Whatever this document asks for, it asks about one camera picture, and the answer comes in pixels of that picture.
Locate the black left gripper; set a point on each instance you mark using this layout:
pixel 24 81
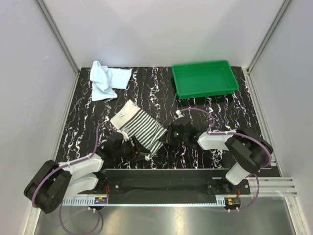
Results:
pixel 137 147

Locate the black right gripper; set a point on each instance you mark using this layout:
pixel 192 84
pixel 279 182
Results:
pixel 167 138

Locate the green white striped towel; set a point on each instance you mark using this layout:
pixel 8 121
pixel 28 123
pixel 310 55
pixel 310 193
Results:
pixel 132 121

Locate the light blue towel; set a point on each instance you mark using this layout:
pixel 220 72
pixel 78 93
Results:
pixel 105 80

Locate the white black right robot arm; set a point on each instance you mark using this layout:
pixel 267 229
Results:
pixel 250 151

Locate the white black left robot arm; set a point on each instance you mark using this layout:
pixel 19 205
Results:
pixel 55 181

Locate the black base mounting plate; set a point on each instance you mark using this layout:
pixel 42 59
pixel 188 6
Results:
pixel 196 191

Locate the green plastic tray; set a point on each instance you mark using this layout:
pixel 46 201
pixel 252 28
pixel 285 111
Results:
pixel 204 79

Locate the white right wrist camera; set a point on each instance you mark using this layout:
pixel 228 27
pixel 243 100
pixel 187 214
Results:
pixel 178 115

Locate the left cable junction box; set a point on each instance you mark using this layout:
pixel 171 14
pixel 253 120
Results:
pixel 100 200

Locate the cable junction box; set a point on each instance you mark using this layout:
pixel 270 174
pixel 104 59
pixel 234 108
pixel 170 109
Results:
pixel 100 200
pixel 233 202

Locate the right cable junction box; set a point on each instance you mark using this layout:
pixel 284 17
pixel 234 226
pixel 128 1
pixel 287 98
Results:
pixel 233 202

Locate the aluminium frame rail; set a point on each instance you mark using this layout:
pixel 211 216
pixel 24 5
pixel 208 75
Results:
pixel 264 186

